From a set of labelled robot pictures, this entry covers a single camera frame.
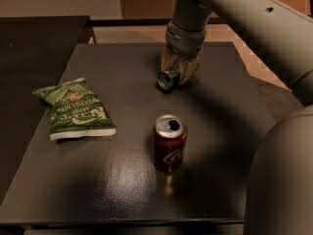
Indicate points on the dark side table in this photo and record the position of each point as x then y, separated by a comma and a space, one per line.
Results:
34, 52

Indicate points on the blue silver Red Bull can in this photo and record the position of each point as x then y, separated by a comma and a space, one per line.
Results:
168, 79

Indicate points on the red Coca-Cola can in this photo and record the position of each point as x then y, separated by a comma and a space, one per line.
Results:
169, 139

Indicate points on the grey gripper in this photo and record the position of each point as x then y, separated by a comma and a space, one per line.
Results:
183, 40

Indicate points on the green potato chips bag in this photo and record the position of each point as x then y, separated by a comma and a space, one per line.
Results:
76, 111

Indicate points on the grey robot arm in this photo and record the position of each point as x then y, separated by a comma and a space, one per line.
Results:
279, 199

